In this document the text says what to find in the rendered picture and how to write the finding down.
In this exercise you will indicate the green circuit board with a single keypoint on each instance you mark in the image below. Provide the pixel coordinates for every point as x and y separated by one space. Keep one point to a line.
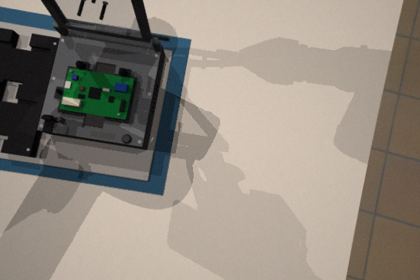
97 93

